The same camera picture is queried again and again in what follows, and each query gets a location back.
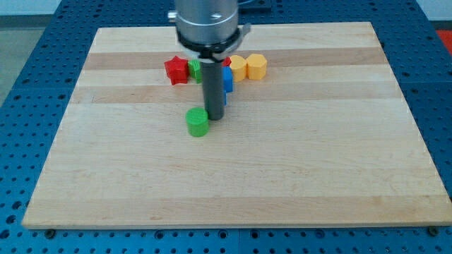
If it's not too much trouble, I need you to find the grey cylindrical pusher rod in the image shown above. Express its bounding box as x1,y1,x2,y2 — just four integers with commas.
201,62,225,121

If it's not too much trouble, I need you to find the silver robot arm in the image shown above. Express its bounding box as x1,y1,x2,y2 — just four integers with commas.
167,0,251,121

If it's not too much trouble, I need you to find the green star block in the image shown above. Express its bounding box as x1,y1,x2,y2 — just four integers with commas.
188,59,202,83

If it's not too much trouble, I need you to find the red star block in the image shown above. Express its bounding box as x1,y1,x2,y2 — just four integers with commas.
164,56,189,85

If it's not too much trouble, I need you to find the small red block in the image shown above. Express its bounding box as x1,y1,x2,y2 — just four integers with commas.
222,56,232,67

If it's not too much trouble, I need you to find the yellow hexagon block left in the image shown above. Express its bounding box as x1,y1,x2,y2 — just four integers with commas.
230,55,247,82

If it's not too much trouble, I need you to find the yellow hexagon block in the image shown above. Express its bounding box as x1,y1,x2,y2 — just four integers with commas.
246,54,268,80
230,55,247,82

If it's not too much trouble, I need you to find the yellow hexagon block right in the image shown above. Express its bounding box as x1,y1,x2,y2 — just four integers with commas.
246,54,268,80

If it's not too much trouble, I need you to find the green cylinder block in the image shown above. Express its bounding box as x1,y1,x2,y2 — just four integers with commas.
185,107,209,137

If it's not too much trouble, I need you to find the wooden board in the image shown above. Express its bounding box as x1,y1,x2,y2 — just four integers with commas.
22,22,451,229

